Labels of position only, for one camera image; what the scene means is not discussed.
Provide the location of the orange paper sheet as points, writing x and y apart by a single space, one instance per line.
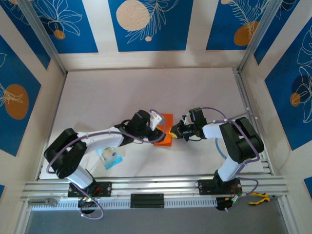
167 142

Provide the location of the aluminium corner post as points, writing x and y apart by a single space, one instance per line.
259 34
44 36

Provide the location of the black bracket block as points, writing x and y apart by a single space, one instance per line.
147 200

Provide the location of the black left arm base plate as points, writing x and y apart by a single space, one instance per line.
105 189

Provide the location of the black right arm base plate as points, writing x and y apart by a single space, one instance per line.
204 187

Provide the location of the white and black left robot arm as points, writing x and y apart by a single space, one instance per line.
104 141

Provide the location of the small LED controller board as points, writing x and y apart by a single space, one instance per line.
86 200
223 206

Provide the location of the aluminium side rail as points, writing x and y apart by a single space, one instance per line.
57 104
245 97

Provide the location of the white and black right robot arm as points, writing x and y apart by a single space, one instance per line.
212 131

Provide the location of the blue snack packet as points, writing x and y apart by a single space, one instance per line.
111 159

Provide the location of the aluminium frame beam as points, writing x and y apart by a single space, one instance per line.
156 185

